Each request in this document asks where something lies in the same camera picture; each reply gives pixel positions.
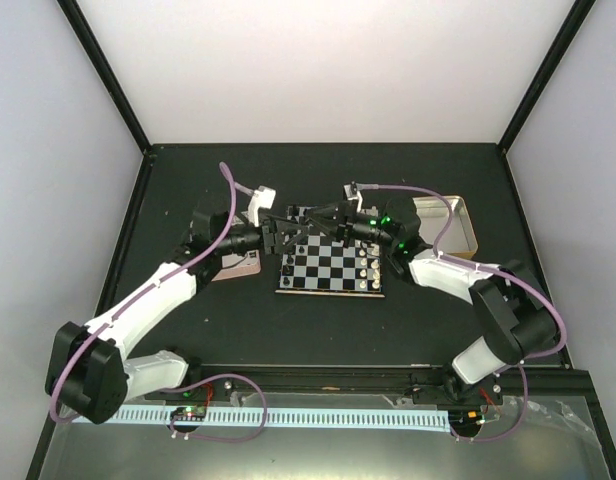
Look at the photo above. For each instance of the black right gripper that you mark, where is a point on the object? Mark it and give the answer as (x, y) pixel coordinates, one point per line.
(345, 226)

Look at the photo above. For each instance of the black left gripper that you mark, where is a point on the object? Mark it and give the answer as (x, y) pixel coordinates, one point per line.
(269, 239)

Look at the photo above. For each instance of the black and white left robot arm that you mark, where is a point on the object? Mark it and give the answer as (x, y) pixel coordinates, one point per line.
(90, 369)

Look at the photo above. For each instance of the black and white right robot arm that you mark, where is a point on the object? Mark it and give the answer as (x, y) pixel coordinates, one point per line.
(516, 319)

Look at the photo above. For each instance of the left circuit board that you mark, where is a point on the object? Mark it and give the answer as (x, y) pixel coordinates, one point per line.
(189, 414)

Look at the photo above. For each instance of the circuit board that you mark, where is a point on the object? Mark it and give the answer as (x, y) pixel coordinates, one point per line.
(471, 417)
(189, 414)

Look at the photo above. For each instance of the right circuit board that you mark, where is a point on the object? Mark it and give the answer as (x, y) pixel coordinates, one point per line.
(471, 417)

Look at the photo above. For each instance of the black and white chessboard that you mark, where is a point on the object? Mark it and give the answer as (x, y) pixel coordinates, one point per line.
(329, 268)

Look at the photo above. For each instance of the pink metal tin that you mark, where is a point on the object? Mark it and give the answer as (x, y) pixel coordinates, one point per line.
(236, 266)

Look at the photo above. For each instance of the gold metal tin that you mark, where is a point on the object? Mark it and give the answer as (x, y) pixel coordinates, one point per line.
(459, 239)

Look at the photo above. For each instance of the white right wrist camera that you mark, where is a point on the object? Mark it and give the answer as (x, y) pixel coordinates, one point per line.
(352, 194)

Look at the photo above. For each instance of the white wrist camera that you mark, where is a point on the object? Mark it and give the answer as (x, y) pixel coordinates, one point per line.
(352, 194)
(261, 198)

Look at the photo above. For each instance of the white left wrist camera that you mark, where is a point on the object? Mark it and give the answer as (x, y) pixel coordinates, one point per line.
(261, 198)

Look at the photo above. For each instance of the light blue slotted cable duct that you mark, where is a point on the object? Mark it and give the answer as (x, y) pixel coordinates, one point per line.
(252, 417)

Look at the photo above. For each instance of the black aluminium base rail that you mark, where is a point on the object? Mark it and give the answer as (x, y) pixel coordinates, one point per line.
(427, 384)

